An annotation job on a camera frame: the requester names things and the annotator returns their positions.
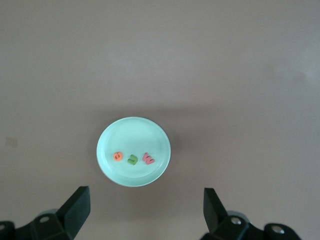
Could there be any green round plate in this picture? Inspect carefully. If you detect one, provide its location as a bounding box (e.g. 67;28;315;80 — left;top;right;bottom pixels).
96;116;173;188

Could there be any red foam letter w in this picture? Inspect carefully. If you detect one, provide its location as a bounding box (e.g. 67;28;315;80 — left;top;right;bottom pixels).
141;152;156;166

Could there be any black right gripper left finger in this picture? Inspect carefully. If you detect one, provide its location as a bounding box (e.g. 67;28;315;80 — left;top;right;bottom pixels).
28;185;92;240

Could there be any green foam letter u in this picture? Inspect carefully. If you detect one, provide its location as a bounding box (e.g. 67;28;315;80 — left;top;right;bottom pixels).
127;154;139;167

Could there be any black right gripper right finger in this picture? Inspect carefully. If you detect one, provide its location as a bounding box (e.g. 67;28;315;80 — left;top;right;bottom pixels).
203;187;251;240

